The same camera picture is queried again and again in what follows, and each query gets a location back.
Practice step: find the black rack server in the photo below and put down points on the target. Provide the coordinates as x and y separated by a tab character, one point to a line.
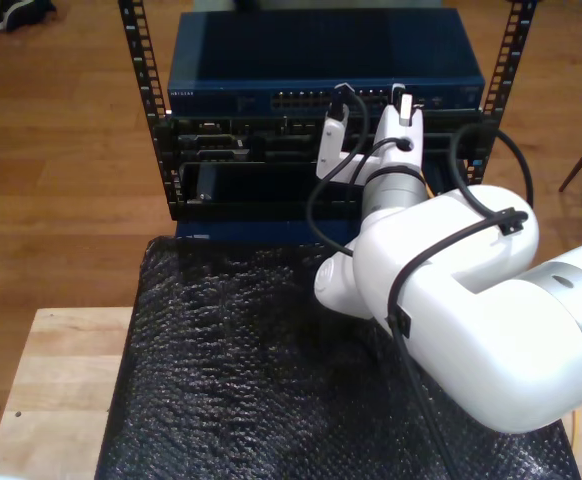
246	142

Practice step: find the black bubble wrap mat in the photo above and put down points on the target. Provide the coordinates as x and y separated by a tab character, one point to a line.
221	400

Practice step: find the blue network switch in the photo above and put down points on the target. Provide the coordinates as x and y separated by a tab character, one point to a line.
296	50

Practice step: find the black perforated rack post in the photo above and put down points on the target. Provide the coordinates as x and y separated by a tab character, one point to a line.
141	50
513	30

